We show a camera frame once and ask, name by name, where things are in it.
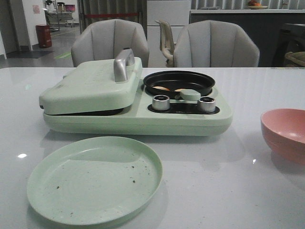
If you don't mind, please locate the silver control knob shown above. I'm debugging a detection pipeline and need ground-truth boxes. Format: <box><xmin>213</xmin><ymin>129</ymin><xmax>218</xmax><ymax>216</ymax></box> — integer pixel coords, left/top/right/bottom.
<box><xmin>197</xmin><ymin>96</ymin><xmax>216</xmax><ymax>113</ymax></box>
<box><xmin>152</xmin><ymin>95</ymin><xmax>170</xmax><ymax>111</ymax></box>

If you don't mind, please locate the green sandwich maker lid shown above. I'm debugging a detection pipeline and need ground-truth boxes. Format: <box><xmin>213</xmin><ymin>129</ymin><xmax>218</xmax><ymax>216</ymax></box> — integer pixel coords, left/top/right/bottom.
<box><xmin>39</xmin><ymin>48</ymin><xmax>142</xmax><ymax>115</ymax></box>

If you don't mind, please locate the pink plastic bowl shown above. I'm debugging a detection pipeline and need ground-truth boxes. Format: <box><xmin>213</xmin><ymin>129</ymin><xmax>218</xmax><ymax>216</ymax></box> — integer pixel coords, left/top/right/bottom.
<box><xmin>261</xmin><ymin>108</ymin><xmax>305</xmax><ymax>165</ymax></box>

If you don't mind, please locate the fruit bowl on counter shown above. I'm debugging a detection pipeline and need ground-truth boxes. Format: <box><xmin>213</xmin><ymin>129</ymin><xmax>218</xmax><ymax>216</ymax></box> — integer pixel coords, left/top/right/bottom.
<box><xmin>247</xmin><ymin>0</ymin><xmax>268</xmax><ymax>10</ymax></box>

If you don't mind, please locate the black round frying pan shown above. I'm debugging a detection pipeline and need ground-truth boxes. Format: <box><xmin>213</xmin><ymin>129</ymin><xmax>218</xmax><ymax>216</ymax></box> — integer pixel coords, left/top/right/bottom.
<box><xmin>143</xmin><ymin>70</ymin><xmax>215</xmax><ymax>99</ymax></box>

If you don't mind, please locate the green breakfast maker base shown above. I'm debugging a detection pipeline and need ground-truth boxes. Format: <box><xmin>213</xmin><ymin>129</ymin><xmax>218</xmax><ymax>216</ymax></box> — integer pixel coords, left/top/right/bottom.
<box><xmin>43</xmin><ymin>80</ymin><xmax>233</xmax><ymax>136</ymax></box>

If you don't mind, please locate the right grey upholstered chair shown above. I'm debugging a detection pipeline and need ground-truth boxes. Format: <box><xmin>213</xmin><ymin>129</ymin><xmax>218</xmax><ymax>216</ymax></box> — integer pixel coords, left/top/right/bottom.
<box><xmin>173</xmin><ymin>20</ymin><xmax>260</xmax><ymax>67</ymax></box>

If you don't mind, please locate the cooked orange shrimp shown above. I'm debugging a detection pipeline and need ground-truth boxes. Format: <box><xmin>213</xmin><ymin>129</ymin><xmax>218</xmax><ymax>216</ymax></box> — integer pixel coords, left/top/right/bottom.
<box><xmin>153</xmin><ymin>86</ymin><xmax>185</xmax><ymax>92</ymax></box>

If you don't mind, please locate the grey upholstered chair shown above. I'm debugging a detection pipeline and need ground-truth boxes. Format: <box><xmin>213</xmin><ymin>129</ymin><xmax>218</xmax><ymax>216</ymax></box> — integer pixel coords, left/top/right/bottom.
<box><xmin>71</xmin><ymin>19</ymin><xmax>149</xmax><ymax>67</ymax></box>
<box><xmin>173</xmin><ymin>20</ymin><xmax>260</xmax><ymax>67</ymax></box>

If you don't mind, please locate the left silver control knob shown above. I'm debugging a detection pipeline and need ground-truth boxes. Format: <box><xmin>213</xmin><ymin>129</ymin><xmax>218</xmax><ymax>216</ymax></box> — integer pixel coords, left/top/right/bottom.
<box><xmin>152</xmin><ymin>95</ymin><xmax>170</xmax><ymax>111</ymax></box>

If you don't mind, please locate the white cabinet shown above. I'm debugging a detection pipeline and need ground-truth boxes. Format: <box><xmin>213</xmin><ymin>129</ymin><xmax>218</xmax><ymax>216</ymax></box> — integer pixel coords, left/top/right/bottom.
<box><xmin>147</xmin><ymin>0</ymin><xmax>191</xmax><ymax>68</ymax></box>

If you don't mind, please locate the red trash bin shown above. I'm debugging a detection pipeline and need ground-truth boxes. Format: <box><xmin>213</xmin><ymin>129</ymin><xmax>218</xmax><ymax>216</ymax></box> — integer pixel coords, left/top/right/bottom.
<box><xmin>36</xmin><ymin>24</ymin><xmax>52</xmax><ymax>48</ymax></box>

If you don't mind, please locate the right silver control knob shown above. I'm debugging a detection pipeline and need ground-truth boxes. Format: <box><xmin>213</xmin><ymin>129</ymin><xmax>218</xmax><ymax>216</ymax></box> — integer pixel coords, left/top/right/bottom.
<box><xmin>197</xmin><ymin>96</ymin><xmax>216</xmax><ymax>113</ymax></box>

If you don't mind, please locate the light green round plate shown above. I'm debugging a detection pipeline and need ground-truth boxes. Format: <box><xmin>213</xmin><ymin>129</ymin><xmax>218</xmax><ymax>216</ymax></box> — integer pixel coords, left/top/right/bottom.
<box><xmin>27</xmin><ymin>136</ymin><xmax>163</xmax><ymax>226</ymax></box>

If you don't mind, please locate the beige office chair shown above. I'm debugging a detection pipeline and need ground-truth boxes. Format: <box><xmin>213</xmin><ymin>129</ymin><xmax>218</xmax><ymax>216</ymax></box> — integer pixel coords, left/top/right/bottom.
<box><xmin>155</xmin><ymin>20</ymin><xmax>175</xmax><ymax>67</ymax></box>

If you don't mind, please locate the left grey upholstered chair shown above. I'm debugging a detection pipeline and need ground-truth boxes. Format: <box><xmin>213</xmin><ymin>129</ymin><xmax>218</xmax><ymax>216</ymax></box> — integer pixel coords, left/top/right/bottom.
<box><xmin>71</xmin><ymin>19</ymin><xmax>149</xmax><ymax>67</ymax></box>

